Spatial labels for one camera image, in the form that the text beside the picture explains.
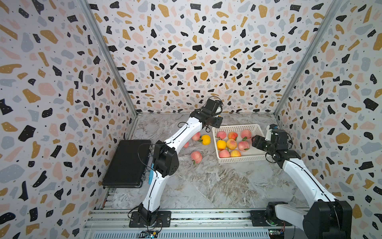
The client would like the white perforated plastic basket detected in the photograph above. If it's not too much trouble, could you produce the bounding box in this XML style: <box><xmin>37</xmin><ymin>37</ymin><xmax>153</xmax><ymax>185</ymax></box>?
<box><xmin>212</xmin><ymin>124</ymin><xmax>265</xmax><ymax>164</ymax></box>

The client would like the orange pink peach front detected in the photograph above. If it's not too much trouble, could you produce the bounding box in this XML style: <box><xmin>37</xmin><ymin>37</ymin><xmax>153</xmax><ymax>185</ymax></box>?
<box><xmin>230</xmin><ymin>150</ymin><xmax>242</xmax><ymax>157</ymax></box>

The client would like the yellow pink peach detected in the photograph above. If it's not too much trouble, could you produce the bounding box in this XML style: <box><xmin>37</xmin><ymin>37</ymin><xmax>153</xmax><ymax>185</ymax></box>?
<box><xmin>226</xmin><ymin>138</ymin><xmax>238</xmax><ymax>150</ymax></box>

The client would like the orange red lone peach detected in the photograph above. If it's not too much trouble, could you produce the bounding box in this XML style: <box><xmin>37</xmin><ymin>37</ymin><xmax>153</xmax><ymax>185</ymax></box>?
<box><xmin>228</xmin><ymin>132</ymin><xmax>238</xmax><ymax>140</ymax></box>

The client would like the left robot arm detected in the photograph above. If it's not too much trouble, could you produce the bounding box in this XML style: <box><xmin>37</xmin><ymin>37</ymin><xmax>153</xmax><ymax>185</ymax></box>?
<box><xmin>138</xmin><ymin>97</ymin><xmax>223</xmax><ymax>226</ymax></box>

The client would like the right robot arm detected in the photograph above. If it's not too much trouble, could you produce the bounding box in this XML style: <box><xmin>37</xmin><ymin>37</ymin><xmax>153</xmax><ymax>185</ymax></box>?
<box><xmin>251</xmin><ymin>124</ymin><xmax>352</xmax><ymax>239</ymax></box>

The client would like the blue cylindrical tube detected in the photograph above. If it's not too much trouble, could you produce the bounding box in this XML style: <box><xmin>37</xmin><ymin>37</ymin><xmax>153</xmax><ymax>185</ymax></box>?
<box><xmin>148</xmin><ymin>170</ymin><xmax>154</xmax><ymax>185</ymax></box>

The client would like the black case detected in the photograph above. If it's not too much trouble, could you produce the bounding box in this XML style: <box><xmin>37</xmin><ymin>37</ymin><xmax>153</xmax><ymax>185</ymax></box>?
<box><xmin>102</xmin><ymin>139</ymin><xmax>151</xmax><ymax>188</ymax></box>

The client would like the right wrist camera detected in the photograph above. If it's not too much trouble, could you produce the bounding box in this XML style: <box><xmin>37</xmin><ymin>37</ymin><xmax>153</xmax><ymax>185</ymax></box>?
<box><xmin>265</xmin><ymin>124</ymin><xmax>289</xmax><ymax>141</ymax></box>

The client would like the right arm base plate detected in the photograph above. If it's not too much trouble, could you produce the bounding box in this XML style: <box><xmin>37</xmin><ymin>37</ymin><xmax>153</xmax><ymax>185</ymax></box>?
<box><xmin>250</xmin><ymin>210</ymin><xmax>292</xmax><ymax>227</ymax></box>

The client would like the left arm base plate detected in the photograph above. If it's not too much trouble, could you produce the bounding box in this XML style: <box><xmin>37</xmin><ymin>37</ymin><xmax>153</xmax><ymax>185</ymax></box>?
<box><xmin>129</xmin><ymin>211</ymin><xmax>172</xmax><ymax>228</ymax></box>

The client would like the right aluminium corner post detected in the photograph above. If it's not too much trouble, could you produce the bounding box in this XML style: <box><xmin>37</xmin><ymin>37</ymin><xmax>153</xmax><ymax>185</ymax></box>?
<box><xmin>273</xmin><ymin>0</ymin><xmax>343</xmax><ymax>118</ymax></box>

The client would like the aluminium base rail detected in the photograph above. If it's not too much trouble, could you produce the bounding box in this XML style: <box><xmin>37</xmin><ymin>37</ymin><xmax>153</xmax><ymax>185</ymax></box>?
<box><xmin>81</xmin><ymin>209</ymin><xmax>307</xmax><ymax>239</ymax></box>

